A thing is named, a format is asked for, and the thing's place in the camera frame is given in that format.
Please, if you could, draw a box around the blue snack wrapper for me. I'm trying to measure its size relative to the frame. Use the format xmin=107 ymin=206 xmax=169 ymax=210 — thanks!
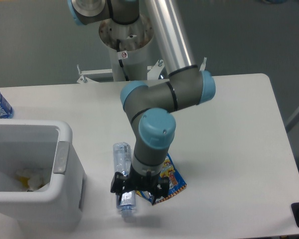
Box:
xmin=134 ymin=153 xmax=187 ymax=206

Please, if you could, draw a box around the black cable on pedestal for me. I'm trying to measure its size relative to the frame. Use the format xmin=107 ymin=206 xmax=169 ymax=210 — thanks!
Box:
xmin=116 ymin=38 xmax=130 ymax=81

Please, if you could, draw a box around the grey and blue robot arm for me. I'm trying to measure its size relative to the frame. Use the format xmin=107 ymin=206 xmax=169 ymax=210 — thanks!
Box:
xmin=68 ymin=0 xmax=216 ymax=201

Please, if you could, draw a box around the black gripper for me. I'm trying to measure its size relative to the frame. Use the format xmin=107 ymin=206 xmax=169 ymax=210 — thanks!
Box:
xmin=110 ymin=166 xmax=169 ymax=205

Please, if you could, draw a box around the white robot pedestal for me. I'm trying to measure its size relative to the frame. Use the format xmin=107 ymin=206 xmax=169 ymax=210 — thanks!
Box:
xmin=99 ymin=14 xmax=164 ymax=82

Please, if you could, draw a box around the crushed clear plastic bottle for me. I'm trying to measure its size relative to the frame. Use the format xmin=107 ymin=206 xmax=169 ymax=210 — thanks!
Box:
xmin=113 ymin=142 xmax=136 ymax=223

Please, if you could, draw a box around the white trash can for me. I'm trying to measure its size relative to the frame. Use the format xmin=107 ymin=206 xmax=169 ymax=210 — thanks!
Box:
xmin=0 ymin=119 xmax=86 ymax=223

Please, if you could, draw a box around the white pedestal foot bracket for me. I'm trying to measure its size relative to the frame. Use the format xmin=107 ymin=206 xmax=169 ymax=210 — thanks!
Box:
xmin=77 ymin=65 xmax=114 ymax=84

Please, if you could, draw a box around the yellow white trash in bin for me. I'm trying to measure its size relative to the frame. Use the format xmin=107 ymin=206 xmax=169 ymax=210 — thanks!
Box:
xmin=15 ymin=168 xmax=51 ymax=192

